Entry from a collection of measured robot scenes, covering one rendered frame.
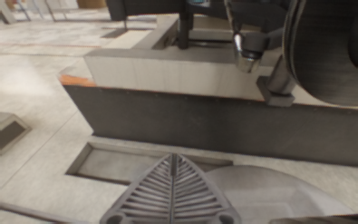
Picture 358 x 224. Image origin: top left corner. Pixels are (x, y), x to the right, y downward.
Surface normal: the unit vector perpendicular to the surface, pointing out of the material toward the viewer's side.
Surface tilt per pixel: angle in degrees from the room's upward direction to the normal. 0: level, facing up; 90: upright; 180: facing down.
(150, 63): 90
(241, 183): 0
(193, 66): 90
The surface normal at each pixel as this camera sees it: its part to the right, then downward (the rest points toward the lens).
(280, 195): 0.00, 0.37
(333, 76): -0.14, 0.68
